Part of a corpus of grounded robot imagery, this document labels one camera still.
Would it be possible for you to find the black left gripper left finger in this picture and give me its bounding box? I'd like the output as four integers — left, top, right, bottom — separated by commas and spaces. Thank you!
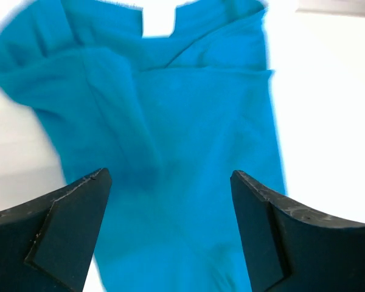
0, 169, 111, 291

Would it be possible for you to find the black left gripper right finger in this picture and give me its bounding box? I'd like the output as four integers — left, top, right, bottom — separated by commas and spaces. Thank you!
231, 170, 365, 292

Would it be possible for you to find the blue t shirt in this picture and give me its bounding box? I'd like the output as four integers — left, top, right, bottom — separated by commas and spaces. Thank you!
0, 1, 285, 291

